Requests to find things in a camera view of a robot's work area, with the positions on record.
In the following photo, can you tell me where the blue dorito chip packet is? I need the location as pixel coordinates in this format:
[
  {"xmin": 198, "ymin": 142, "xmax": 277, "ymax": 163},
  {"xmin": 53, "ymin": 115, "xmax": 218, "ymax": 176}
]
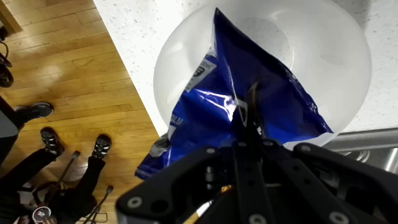
[{"xmin": 135, "ymin": 10, "xmax": 331, "ymax": 180}]

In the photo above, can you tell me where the stainless steel sink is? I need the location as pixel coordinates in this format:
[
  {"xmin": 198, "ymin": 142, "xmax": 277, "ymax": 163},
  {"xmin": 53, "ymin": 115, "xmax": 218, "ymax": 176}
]
[{"xmin": 325, "ymin": 129, "xmax": 398, "ymax": 173}]

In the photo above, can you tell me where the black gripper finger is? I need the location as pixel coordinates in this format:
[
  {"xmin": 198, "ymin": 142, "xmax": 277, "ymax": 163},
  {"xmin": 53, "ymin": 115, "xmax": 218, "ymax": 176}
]
[
  {"xmin": 247, "ymin": 82, "xmax": 267, "ymax": 142},
  {"xmin": 229, "ymin": 105, "xmax": 266, "ymax": 224}
]

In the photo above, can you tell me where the clear plastic bowl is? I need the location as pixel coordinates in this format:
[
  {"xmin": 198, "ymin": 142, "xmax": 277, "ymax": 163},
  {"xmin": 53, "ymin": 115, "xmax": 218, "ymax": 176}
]
[{"xmin": 152, "ymin": 0, "xmax": 371, "ymax": 145}]

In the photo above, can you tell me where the black shoe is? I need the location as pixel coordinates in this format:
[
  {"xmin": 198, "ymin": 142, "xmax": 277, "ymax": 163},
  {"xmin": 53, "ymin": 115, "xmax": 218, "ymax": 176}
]
[
  {"xmin": 39, "ymin": 127, "xmax": 64, "ymax": 156},
  {"xmin": 91, "ymin": 135, "xmax": 111, "ymax": 160},
  {"xmin": 16, "ymin": 101, "xmax": 53, "ymax": 122}
]

